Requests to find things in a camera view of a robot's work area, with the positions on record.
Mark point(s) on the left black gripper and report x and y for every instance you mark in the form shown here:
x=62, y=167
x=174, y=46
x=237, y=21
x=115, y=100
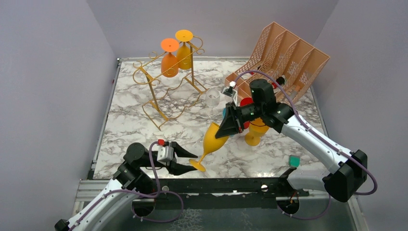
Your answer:
x=177, y=169

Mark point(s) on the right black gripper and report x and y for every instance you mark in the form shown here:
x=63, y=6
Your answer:
x=231, y=125

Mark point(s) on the yellow wine glass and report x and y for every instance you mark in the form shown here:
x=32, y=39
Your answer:
x=210, y=145
x=257, y=129
x=183, y=53

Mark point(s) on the red wine glass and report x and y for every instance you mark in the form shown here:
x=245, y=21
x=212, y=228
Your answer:
x=246, y=103

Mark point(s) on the gold wire glass rack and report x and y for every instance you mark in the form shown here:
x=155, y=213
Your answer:
x=171, y=96

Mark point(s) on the blue wine glass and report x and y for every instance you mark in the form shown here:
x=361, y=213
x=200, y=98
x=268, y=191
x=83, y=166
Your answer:
x=224, y=114

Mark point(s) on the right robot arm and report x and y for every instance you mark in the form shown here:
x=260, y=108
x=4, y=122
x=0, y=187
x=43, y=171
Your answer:
x=345, y=170

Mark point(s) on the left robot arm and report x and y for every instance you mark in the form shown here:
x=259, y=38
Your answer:
x=135, y=178

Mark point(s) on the orange wine glass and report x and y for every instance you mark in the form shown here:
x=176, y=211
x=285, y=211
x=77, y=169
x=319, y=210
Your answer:
x=169, y=63

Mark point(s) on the green small block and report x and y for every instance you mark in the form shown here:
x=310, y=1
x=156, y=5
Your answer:
x=294, y=161

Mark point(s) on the peach plastic file organizer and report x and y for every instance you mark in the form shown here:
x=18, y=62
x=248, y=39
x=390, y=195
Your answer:
x=280, y=53

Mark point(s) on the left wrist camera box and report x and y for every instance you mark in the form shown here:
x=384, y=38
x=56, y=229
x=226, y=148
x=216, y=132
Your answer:
x=166, y=151

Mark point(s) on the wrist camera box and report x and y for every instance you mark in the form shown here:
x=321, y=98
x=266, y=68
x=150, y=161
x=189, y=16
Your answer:
x=166, y=151
x=231, y=92

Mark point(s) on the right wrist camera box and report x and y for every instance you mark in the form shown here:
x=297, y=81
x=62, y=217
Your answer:
x=231, y=92

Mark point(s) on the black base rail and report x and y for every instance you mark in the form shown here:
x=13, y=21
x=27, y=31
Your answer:
x=220, y=193

